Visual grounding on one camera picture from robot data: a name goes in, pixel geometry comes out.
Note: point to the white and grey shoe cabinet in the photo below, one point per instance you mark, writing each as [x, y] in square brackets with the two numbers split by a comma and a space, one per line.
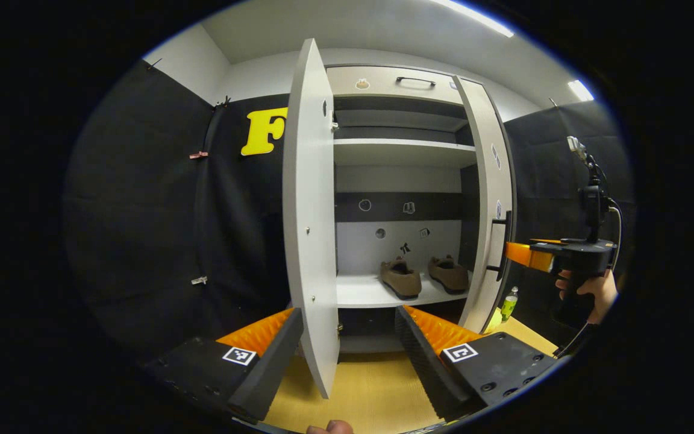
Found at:
[359, 247]

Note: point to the grey cabinet shelf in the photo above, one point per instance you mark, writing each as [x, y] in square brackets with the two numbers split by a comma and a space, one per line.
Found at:
[395, 119]

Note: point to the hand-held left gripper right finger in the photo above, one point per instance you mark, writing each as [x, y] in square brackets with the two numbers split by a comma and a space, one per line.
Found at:
[428, 371]

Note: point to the white cabinet door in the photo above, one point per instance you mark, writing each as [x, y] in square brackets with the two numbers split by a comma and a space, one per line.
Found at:
[485, 181]
[311, 211]

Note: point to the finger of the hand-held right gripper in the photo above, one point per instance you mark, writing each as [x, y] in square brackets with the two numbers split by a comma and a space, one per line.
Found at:
[549, 241]
[528, 256]

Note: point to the white cabinet shelf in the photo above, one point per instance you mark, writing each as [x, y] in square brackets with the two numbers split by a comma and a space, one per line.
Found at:
[359, 292]
[401, 154]

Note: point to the copper cloth clip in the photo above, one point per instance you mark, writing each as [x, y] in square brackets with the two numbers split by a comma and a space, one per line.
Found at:
[199, 155]

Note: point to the long ceiling light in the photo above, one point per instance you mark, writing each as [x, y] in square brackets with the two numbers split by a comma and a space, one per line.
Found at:
[581, 90]

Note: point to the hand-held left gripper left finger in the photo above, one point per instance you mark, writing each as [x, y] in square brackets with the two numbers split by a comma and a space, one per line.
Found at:
[270, 367]

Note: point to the brown fuzzy shoe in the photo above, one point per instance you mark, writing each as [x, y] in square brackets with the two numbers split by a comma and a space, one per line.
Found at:
[448, 276]
[401, 280]

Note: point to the green plastic bottle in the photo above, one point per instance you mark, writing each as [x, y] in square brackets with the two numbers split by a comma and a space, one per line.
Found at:
[508, 307]

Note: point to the beige cabinet drawer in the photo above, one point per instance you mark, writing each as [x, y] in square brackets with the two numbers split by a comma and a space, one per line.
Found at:
[383, 87]

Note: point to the silver cloth clip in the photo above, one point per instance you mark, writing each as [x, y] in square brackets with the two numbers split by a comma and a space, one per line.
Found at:
[199, 280]

